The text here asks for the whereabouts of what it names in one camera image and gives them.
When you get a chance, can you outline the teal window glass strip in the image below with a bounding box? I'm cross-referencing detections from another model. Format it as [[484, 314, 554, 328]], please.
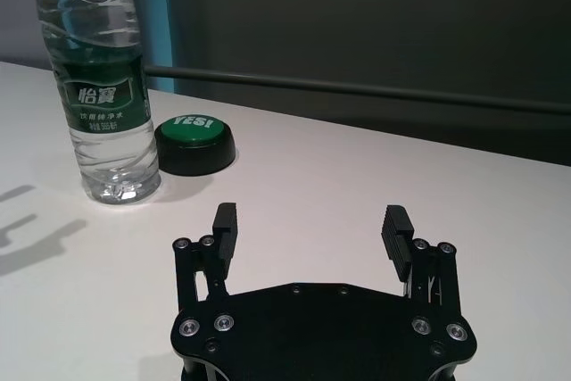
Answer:
[[140, 0, 179, 93]]

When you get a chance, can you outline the green YES button black base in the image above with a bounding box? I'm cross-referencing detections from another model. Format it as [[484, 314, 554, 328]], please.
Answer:
[[154, 115, 237, 177]]

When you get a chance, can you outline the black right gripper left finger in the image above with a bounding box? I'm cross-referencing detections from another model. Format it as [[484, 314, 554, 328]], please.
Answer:
[[171, 202, 240, 314]]

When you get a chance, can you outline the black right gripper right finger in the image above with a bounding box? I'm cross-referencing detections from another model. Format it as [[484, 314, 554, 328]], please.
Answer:
[[380, 204, 461, 314]]

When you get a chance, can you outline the clear water bottle green label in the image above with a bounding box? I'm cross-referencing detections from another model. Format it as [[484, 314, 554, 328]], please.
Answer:
[[29, 0, 162, 207]]

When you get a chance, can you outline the dark thin handrail bar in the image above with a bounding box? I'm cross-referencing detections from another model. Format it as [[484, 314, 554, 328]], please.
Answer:
[[142, 64, 571, 117]]

